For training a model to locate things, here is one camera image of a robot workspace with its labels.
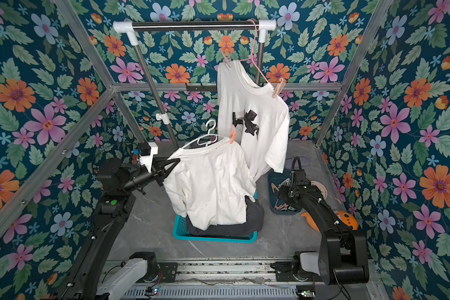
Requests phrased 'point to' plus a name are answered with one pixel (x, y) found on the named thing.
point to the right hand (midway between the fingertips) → (287, 194)
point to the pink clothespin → (232, 135)
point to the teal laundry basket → (180, 230)
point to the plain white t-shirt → (209, 184)
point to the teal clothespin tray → (276, 205)
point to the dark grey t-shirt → (255, 219)
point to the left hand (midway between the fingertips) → (177, 160)
